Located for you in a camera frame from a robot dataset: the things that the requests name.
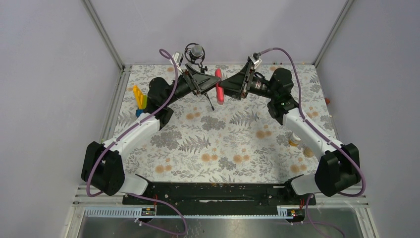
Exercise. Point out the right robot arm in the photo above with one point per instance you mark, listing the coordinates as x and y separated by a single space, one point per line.
338 164

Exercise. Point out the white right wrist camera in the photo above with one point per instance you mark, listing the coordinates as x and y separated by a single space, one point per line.
255 60

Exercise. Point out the floral patterned mat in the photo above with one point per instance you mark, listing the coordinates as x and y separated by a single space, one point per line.
237 142

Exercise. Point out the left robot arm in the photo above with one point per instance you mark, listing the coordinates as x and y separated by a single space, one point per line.
103 164

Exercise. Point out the black microphone tripod stand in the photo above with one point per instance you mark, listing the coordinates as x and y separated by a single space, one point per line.
204 69

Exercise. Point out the white pill bottle orange label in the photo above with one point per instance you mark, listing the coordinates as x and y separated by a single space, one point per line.
294 140

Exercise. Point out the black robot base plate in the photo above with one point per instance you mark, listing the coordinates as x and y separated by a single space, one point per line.
259 193

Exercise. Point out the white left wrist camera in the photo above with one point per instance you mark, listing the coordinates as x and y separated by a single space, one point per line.
178 58

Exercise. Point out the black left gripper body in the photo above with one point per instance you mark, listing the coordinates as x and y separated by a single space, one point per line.
184 86

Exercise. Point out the red pill organizer box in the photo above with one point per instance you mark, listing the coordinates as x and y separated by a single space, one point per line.
219 90

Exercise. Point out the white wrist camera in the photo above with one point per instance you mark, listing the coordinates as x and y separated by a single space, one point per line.
255 60
178 58

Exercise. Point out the grey microphone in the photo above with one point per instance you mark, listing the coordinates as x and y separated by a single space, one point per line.
194 53

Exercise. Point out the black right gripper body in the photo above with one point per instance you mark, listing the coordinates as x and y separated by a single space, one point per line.
259 86

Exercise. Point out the yellow lego block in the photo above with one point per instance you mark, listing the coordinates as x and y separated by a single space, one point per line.
141 99

